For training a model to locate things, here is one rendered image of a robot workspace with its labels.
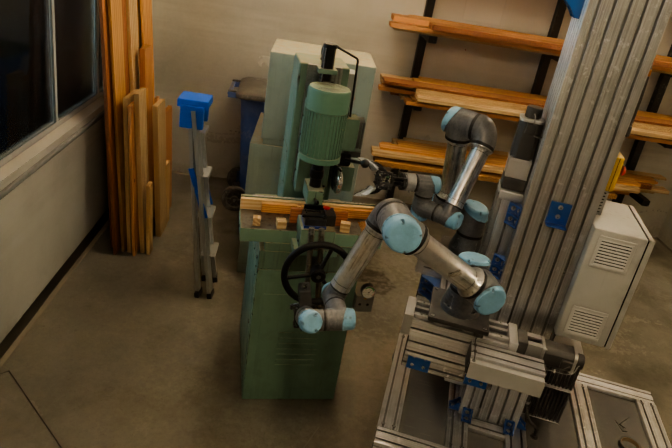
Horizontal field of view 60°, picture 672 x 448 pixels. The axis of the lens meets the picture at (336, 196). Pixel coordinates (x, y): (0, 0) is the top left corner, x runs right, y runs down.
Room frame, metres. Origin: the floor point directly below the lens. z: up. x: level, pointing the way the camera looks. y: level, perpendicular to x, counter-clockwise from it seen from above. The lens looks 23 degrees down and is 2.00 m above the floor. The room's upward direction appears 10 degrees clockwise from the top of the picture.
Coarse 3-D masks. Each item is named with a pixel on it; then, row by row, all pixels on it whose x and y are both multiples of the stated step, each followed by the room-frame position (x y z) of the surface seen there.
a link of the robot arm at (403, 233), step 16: (384, 208) 1.72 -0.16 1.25; (400, 208) 1.70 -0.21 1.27; (384, 224) 1.65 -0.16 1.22; (400, 224) 1.61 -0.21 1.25; (416, 224) 1.63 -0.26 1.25; (384, 240) 1.64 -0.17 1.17; (400, 240) 1.61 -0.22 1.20; (416, 240) 1.62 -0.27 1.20; (432, 240) 1.68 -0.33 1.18; (416, 256) 1.67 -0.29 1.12; (432, 256) 1.66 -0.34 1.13; (448, 256) 1.69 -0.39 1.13; (448, 272) 1.68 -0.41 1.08; (464, 272) 1.69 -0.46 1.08; (480, 272) 1.73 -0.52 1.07; (464, 288) 1.70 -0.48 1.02; (480, 288) 1.69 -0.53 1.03; (496, 288) 1.70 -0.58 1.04; (480, 304) 1.68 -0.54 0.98; (496, 304) 1.70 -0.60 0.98
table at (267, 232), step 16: (240, 224) 2.10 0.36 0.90; (272, 224) 2.15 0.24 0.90; (288, 224) 2.17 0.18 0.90; (352, 224) 2.28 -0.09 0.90; (240, 240) 2.07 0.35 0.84; (256, 240) 2.09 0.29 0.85; (272, 240) 2.10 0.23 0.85; (288, 240) 2.12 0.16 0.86; (336, 240) 2.16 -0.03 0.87; (352, 240) 2.18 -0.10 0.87; (336, 256) 2.07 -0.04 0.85
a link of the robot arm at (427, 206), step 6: (414, 198) 2.21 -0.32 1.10; (420, 198) 2.19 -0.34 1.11; (426, 198) 2.19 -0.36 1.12; (414, 204) 2.20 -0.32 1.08; (420, 204) 2.18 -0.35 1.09; (426, 204) 2.18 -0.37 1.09; (432, 204) 2.18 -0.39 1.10; (414, 210) 2.19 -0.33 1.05; (420, 210) 2.18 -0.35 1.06; (426, 210) 2.16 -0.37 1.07; (432, 210) 2.15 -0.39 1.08; (414, 216) 2.19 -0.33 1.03; (420, 216) 2.18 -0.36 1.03; (426, 216) 2.16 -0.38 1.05
